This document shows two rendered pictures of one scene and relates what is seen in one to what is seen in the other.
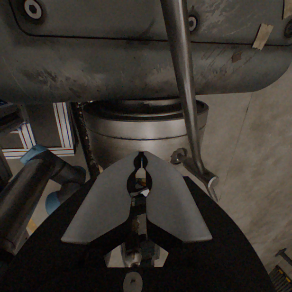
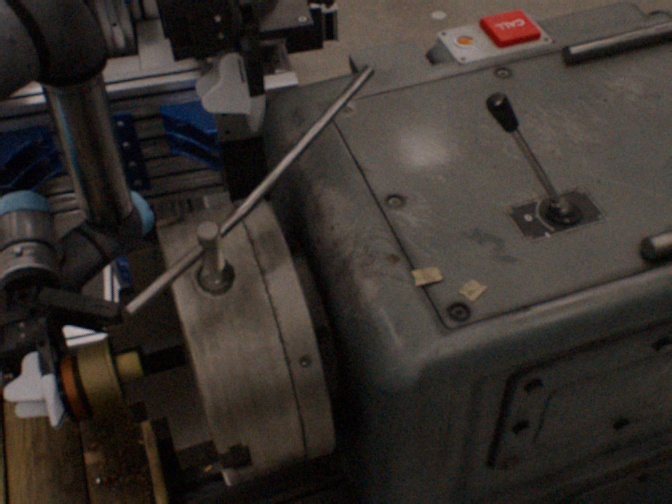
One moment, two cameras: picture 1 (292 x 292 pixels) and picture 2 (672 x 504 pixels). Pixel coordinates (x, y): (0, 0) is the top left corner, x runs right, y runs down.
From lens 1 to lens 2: 76 cm
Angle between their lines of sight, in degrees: 65
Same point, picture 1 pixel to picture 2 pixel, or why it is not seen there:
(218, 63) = (375, 244)
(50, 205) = (35, 197)
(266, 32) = (433, 277)
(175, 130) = (268, 248)
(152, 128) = (263, 220)
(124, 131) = not seen: hidden behind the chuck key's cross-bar
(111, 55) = (335, 152)
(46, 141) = not seen: hidden behind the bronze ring
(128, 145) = (226, 210)
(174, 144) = (240, 256)
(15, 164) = not seen: outside the picture
